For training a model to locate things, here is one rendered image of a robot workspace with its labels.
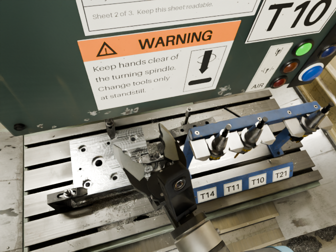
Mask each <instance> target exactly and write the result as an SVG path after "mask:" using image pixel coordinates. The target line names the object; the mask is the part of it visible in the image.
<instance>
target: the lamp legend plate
mask: <svg viewBox="0 0 336 252"><path fill-rule="evenodd" d="M292 45H293V42H292V43H285V44H279V45H272V46H271V47H270V48H269V50H268V52H267V54H266V56H265V57H264V59H263V61H262V63H261V65H260V66H259V68H258V70H257V72H256V73H255V75H254V77H253V79H252V81H251V82H250V84H249V86H248V88H247V90H246V91H245V92H251V91H257V90H262V89H264V88H265V86H266V85H267V83H268V82H269V80H270V79H271V77H272V76H273V74H274V72H275V71H276V69H277V68H278V66H279V65H280V63H281V62H282V60H283V59H284V57H285V56H286V54H287V53H288V51H289V49H290V48H291V46H292Z"/></svg>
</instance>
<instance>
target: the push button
mask: <svg viewBox="0 0 336 252"><path fill-rule="evenodd" d="M322 72H323V67H322V66H321V65H317V66H314V67H312V68H310V69H308V70H307V71H306V72H305V73H304V74H303V75H302V76H301V79H302V81H304V82H308V81H311V80H313V79H315V78H316V77H318V76H319V75H320V74H321V73H322Z"/></svg>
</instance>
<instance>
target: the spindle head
mask: <svg viewBox="0 0 336 252"><path fill-rule="evenodd" d="M262 1H263V0H260V3H259V5H258V7H257V10H256V12H255V14H254V15H249V16H241V17H232V18H224V19H216V20H208V21H200V22H192V23H184V24H176V25H168V26H160V27H152V28H143V29H135V30H127V31H119V32H111V33H103V34H95V35H87V36H85V32H84V28H83V25H82V21H81V17H80V13H79V9H78V6H77V2H76V0H0V123H1V124H2V125H3V126H4V127H5V128H6V129H7V130H8V131H9V132H10V133H11V134H12V135H13V136H15V137H17V136H23V135H28V134H33V133H38V132H43V131H48V130H54V129H59V128H64V127H69V126H74V125H79V124H85V123H90V122H95V121H100V120H105V119H110V118H116V117H121V116H126V115H131V114H136V113H141V112H147V111H152V110H157V109H162V108H167V107H172V106H178V105H183V104H188V103H193V102H198V101H203V100H209V99H214V98H219V97H224V96H229V95H234V94H240V93H245V92H246V90H247V88H248V86H249V85H250V83H251V81H252V79H253V77H254V76H255V74H256V72H257V70H258V69H259V67H260V65H261V63H262V61H263V60H264V58H265V56H266V54H267V52H268V51H269V49H270V47H271V46H275V45H281V44H288V43H293V45H292V46H291V48H290V49H289V51H288V52H287V54H286V55H285V57H284V58H283V60H282V61H281V63H280V65H279V66H278V68H277V69H276V71H275V72H274V74H273V75H272V77H271V78H270V80H269V81H268V83H267V84H266V86H265V88H270V83H271V82H272V81H273V80H274V79H275V78H277V77H279V76H287V77H288V81H287V82H286V83H285V85H286V84H289V83H290V82H291V81H292V79H293V78H294V77H295V76H296V74H297V73H298V72H299V70H300V69H301V68H302V66H303V65H304V64H305V63H306V61H307V60H308V59H309V57H310V56H311V55H312V53H313V52H314V51H315V50H316V48H317V47H318V46H319V44H320V43H321V42H322V40H323V39H324V38H325V37H326V35H327V34H328V33H329V31H330V30H331V29H332V27H333V26H334V25H335V24H336V10H335V12H334V13H333V14H332V16H331V17H330V19H329V20H328V21H327V23H326V24H325V25H324V27H323V28H322V29H321V31H320V32H318V33H311V34H304V35H298V36H291V37H284V38H278V39H271V40H264V41H257V42H251V43H245V40H246V38H247V36H248V33H249V31H250V29H251V26H252V24H253V22H254V20H255V17H256V15H257V13H258V10H259V8H260V6H261V3H262ZM238 20H241V22H240V25H239V27H238V30H237V33H236V35H235V38H234V41H233V43H232V46H231V48H230V51H229V54H228V56H227V59H226V62H225V64H224V67H223V69H222V72H221V75H220V77H219V80H218V83H217V85H216V88H215V89H210V90H205V91H199V92H194V93H189V94H183V95H178V96H172V97H167V98H162V99H156V100H151V101H145V102H140V103H135V104H129V105H124V106H118V107H113V108H108V109H102V110H98V107H97V103H96V100H95V97H94V93H93V90H92V87H91V84H90V80H89V77H88V74H87V71H86V67H85V64H84V61H83V57H82V54H81V51H80V48H79V44H78V41H80V40H88V39H96V38H104V37H112V36H120V35H128V34H136V33H143V32H151V31H159V30H167V29H175V28H183V27H191V26H199V25H207V24H215V23H223V22H230V21H238ZM307 39H312V40H313V41H314V46H313V48H312V49H311V50H310V51H309V52H308V53H306V54H305V55H303V56H300V57H294V56H293V55H292V51H293V49H294V47H295V46H296V45H297V44H299V43H300V42H302V41H304V40H307ZM292 59H299V60H300V64H299V66H298V68H297V69H295V70H294V71H292V72H290V73H288V74H281V73H280V69H281V67H282V65H283V64H285V63H286V62H288V61H289V60H292ZM265 88H264V89H265Z"/></svg>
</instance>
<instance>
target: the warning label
mask: <svg viewBox="0 0 336 252"><path fill-rule="evenodd" d="M240 23H241V20H235V21H227V22H219V23H211V24H203V25H195V26H187V27H180V28H172V29H164V30H156V31H148V32H140V33H132V34H124V35H116V36H108V37H101V38H93V39H85V40H78V41H77V42H78V46H79V49H80V52H81V55H82V59H83V62H84V65H85V68H86V72H87V75H88V78H89V82H90V85H91V88H92V91H93V95H94V98H95V101H96V104H97V108H98V110H104V109H110V108H115V107H121V106H126V105H131V104H137V103H142V102H148V101H153V100H158V99H164V98H169V97H175V96H180V95H185V94H191V93H196V92H202V91H207V90H212V89H216V86H217V83H218V81H219V78H220V75H221V73H222V70H223V68H224V65H225V62H226V60H227V57H228V54H229V52H230V49H231V47H232V44H233V41H234V39H235V36H236V33H237V31H238V28H239V26H240Z"/></svg>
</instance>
